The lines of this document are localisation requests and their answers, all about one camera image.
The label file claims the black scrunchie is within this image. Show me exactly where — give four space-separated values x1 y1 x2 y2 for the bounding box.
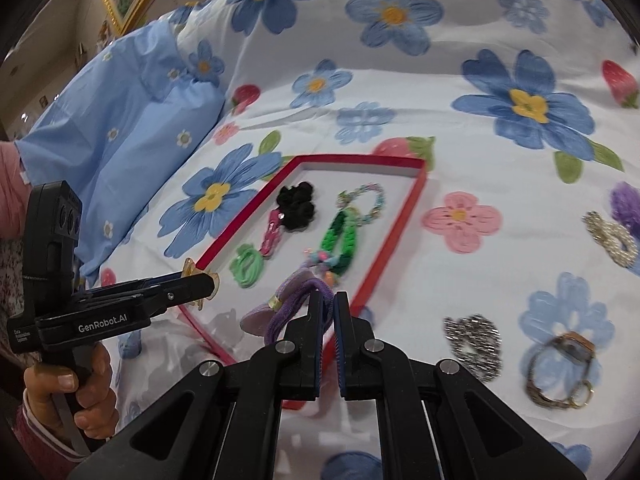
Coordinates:
276 182 318 232

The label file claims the light green hair tie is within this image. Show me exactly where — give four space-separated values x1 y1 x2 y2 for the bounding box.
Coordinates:
229 243 265 288

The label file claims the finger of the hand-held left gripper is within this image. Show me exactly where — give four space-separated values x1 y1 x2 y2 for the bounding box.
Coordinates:
80 272 187 299
141 272 216 319

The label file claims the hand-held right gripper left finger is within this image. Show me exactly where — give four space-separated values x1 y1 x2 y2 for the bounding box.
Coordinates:
65 290 326 480

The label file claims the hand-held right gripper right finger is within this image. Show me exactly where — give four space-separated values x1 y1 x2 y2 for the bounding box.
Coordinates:
334 290 588 480

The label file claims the silver chain bracelet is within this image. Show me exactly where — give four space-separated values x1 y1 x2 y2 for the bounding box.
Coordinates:
444 314 503 381

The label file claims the light blue pillow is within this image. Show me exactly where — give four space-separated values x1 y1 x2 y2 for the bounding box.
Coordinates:
15 22 226 281

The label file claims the pink hair clip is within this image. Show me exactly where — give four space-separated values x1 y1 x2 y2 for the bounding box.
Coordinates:
259 209 286 260

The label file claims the red shallow box tray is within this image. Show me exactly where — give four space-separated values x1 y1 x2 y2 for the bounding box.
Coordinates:
177 154 428 366

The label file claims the person's pink clothing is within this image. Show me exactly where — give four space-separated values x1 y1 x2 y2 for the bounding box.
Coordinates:
0 141 32 361

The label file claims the purple hair tie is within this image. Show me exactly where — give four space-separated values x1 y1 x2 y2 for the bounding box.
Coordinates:
240 267 341 346

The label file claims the colourful charm bracelet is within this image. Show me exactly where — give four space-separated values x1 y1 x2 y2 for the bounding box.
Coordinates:
305 247 341 286

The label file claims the purple mesh scrunchie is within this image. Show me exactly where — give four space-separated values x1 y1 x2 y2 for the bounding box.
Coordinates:
610 182 640 233

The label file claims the yellow hair claw clip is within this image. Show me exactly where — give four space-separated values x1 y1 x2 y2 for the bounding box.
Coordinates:
181 257 221 311

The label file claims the pastel beaded bracelet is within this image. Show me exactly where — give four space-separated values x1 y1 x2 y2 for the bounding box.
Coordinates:
337 183 385 223

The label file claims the person's left hand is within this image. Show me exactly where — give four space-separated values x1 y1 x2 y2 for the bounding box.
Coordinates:
22 346 114 454

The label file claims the brown strap wristwatch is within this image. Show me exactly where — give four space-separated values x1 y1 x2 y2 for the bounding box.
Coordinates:
525 332 597 408

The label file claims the floral printed bedsheet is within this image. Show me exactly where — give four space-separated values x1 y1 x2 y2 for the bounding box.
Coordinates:
75 0 640 480

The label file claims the person's left forearm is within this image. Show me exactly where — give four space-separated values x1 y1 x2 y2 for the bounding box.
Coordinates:
10 400 91 466

